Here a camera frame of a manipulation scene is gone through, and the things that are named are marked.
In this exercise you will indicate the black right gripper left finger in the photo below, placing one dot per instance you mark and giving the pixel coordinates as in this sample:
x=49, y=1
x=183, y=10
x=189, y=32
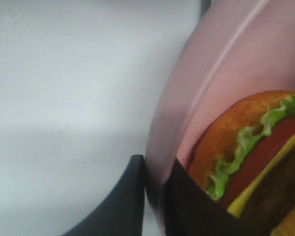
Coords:
x=121, y=212

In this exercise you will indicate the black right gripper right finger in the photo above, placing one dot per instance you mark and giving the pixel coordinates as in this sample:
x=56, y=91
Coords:
x=189, y=211

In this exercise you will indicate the burger with lettuce and cheese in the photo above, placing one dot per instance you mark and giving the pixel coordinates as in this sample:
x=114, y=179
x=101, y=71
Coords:
x=245, y=161

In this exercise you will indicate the pink round plate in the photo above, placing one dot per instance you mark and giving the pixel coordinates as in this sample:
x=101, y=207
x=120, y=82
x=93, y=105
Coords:
x=239, y=48

